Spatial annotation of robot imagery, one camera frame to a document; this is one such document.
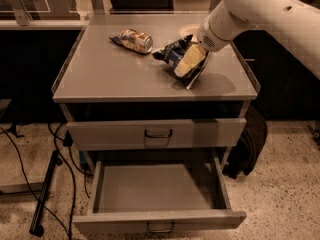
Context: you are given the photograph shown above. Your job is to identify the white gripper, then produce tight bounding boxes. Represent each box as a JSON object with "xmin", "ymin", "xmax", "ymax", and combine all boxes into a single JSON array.
[{"xmin": 174, "ymin": 14, "xmax": 233, "ymax": 77}]

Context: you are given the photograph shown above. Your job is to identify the blue chip bag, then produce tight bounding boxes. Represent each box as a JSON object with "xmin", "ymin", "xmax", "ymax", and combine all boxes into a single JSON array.
[{"xmin": 152, "ymin": 35, "xmax": 208, "ymax": 90}]

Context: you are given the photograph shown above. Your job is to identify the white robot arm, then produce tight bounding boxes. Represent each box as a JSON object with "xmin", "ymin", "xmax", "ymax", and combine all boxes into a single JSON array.
[{"xmin": 174, "ymin": 0, "xmax": 320, "ymax": 78}]

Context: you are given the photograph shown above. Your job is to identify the closed upper drawer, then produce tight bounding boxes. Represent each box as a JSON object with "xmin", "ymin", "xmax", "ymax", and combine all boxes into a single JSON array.
[{"xmin": 67, "ymin": 118, "xmax": 246, "ymax": 151}]

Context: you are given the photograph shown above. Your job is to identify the grey drawer cabinet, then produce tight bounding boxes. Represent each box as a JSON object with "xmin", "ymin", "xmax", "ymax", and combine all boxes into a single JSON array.
[{"xmin": 51, "ymin": 13, "xmax": 262, "ymax": 172}]

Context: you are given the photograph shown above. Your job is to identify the open middle drawer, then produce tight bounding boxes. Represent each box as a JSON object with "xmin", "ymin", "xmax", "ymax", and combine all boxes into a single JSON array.
[{"xmin": 74, "ymin": 149, "xmax": 246, "ymax": 234}]

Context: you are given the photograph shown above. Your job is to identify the white bowl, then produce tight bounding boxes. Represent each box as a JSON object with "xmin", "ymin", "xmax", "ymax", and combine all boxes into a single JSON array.
[{"xmin": 179, "ymin": 24, "xmax": 200, "ymax": 43}]

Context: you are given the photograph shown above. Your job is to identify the black power strip bar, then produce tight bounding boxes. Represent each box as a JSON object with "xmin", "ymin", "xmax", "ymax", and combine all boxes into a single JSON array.
[{"xmin": 29, "ymin": 150, "xmax": 58, "ymax": 237}]

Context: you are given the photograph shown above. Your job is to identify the black cable loop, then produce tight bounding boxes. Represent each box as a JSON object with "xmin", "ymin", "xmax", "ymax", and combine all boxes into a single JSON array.
[{"xmin": 47, "ymin": 122, "xmax": 94, "ymax": 240}]

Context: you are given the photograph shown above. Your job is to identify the black floor cable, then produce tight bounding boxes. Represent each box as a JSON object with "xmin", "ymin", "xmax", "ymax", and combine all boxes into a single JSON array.
[{"xmin": 0, "ymin": 126, "xmax": 72, "ymax": 240}]

